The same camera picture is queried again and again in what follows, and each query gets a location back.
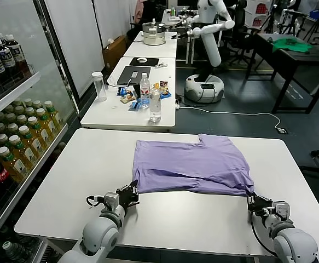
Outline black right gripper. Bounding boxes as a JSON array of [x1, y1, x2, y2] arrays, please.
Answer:
[[247, 193, 275, 216]]

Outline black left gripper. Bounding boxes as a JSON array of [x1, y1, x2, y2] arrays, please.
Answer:
[[116, 182, 141, 209]]

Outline purple t-shirt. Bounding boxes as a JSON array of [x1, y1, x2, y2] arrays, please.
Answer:
[[133, 133, 256, 198]]

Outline white table with snacks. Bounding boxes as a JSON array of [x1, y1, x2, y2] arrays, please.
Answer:
[[80, 56, 177, 134]]

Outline clear bottle with white cap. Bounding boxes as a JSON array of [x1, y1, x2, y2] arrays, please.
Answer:
[[149, 88, 162, 123]]

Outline water bottle with red label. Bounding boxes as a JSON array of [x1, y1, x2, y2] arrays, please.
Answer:
[[140, 72, 151, 109]]

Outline clear jar with white lid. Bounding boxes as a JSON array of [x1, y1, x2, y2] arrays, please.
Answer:
[[91, 72, 107, 102]]

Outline grey closed laptop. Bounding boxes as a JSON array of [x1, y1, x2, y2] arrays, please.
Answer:
[[117, 66, 152, 86]]

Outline black mouse pad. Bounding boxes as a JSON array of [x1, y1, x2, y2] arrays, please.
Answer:
[[129, 57, 160, 67]]

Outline clear bottle with green cap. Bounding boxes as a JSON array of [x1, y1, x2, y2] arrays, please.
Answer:
[[2, 241, 27, 262]]

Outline cardboard box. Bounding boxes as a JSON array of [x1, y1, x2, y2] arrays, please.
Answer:
[[102, 35, 127, 70]]

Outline white table with pot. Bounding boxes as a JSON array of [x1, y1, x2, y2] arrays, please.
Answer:
[[123, 31, 178, 60]]

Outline black table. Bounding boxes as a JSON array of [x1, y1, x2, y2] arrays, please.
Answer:
[[253, 32, 319, 115]]

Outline white steamer pot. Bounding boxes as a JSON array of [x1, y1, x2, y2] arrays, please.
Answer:
[[142, 19, 166, 47]]

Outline glass door drinks shelf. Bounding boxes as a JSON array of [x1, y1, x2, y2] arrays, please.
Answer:
[[0, 0, 80, 263]]

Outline green cloth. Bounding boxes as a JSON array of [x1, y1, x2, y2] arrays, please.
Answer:
[[272, 38, 315, 54]]

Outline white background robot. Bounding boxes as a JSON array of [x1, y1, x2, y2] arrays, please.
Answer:
[[175, 0, 235, 104]]

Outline red and white boxes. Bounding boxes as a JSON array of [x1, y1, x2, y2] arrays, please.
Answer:
[[251, 2, 269, 28]]

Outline pink garment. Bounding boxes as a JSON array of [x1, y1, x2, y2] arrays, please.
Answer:
[[134, 0, 147, 25]]

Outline black office chair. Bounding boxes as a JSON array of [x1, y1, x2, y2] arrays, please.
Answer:
[[221, 0, 258, 68]]

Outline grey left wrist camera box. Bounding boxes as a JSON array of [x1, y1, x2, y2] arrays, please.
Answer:
[[103, 191, 119, 211]]

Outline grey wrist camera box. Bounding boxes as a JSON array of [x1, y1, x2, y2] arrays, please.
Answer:
[[274, 202, 290, 221], [103, 191, 119, 211]]

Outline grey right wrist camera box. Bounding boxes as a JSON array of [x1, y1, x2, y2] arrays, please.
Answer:
[[274, 202, 290, 221]]

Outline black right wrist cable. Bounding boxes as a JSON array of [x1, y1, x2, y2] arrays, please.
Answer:
[[251, 215, 275, 255]]

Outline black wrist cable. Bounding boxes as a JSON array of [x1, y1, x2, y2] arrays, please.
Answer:
[[86, 195, 105, 208], [251, 215, 275, 255]]

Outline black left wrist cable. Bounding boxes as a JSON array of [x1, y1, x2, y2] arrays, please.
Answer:
[[86, 195, 105, 208]]

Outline white floor cable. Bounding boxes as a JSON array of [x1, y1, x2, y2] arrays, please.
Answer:
[[175, 105, 288, 135]]

